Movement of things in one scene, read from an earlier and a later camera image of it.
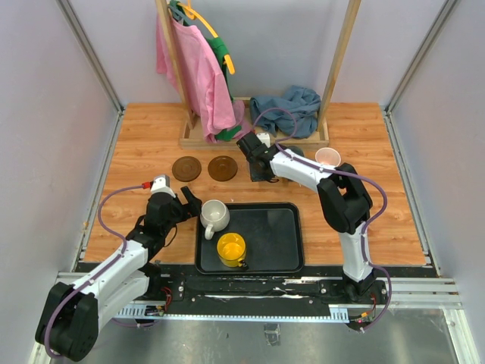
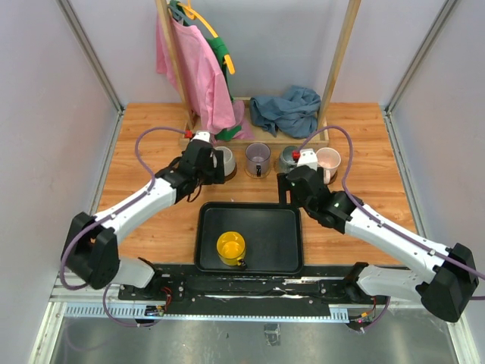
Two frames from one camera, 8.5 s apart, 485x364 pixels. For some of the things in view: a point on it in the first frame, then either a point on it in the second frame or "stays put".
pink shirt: x=203 y=70 stays put
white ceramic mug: x=214 y=217 -> x=229 y=160
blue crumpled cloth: x=303 y=104 stays put
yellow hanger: x=193 y=14 stays put
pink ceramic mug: x=328 y=155 stays put
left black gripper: x=193 y=208 -> x=216 y=174
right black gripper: x=257 y=177 -> x=283 y=187
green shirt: x=221 y=50 stays put
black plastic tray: x=273 y=233 stays put
